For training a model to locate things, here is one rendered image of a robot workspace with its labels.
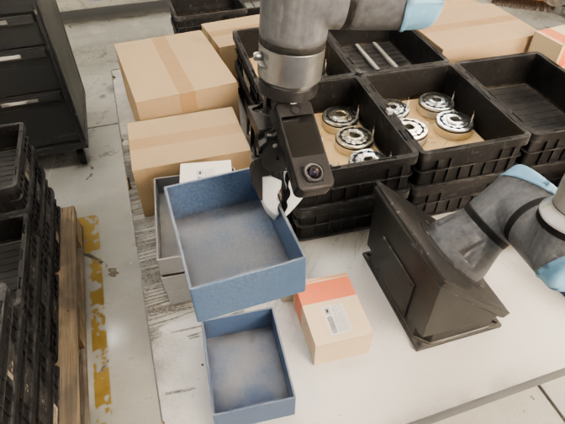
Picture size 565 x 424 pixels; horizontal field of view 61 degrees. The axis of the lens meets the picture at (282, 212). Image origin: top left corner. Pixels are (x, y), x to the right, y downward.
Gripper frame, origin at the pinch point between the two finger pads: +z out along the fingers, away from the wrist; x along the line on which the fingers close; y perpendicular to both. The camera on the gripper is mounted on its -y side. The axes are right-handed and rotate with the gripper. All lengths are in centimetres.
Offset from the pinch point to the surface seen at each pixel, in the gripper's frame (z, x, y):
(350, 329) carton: 33.7, -17.1, -0.6
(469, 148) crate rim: 15, -57, 28
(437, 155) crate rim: 16, -48, 29
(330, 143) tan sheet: 27, -32, 52
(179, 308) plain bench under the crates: 44, 14, 20
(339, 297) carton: 33.6, -17.9, 7.2
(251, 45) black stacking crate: 23, -24, 108
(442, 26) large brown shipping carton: 15, -91, 97
